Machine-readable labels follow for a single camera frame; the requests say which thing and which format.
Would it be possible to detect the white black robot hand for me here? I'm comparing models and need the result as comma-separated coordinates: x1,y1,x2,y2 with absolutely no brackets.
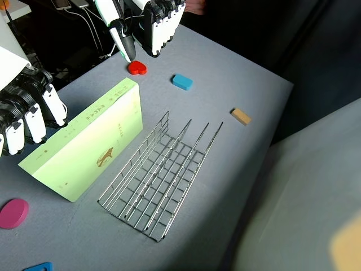
94,0,187,63
0,12,69,158

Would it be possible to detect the light green book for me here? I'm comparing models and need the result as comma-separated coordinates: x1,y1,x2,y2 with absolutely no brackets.
18,77,144,203

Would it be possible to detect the person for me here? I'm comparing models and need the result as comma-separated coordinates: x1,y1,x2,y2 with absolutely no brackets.
184,0,207,15

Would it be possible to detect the red heart block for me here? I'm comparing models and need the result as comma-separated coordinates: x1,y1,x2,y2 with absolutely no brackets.
127,60,148,76

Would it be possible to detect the blue rounded rectangular block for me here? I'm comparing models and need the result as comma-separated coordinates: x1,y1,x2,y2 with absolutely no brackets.
171,73,194,92

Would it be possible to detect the magenta round disc block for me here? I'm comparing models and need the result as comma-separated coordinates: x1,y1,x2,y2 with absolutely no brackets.
0,198,30,230

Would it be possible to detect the tan rectangular wooden block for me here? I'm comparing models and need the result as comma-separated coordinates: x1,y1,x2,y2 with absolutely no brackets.
231,108,252,126

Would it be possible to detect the grey table cloth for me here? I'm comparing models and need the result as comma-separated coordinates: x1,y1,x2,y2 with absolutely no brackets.
0,24,294,271

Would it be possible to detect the blue block with hole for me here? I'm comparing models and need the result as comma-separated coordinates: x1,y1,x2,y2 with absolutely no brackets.
23,261,54,271

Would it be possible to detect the large grey blurred panel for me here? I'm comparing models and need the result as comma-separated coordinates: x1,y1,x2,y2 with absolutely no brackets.
232,97,361,271

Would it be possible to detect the white charging cable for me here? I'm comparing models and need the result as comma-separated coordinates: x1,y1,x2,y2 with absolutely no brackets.
83,6,104,53
64,8,103,59

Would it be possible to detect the thin black cable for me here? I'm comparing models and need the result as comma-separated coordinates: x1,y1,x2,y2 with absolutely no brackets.
5,7,18,39

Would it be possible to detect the wire metal rack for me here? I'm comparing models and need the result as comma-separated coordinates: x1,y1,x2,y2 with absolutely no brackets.
97,111,224,243

